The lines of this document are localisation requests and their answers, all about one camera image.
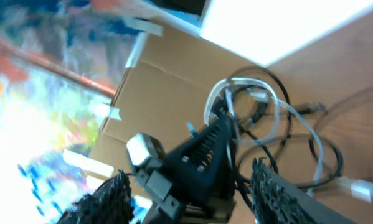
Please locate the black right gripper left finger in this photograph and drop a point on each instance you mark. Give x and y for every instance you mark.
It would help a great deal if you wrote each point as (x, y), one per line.
(109, 204)

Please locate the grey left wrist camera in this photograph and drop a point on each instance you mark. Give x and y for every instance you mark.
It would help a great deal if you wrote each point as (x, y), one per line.
(142, 147)

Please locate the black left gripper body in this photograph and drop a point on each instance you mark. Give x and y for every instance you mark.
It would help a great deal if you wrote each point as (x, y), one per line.
(194, 182)

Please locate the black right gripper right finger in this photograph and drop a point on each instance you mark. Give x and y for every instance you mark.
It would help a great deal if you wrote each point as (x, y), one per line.
(275, 200)

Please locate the cardboard box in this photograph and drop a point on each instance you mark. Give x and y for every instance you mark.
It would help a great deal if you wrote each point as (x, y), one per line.
(166, 89)

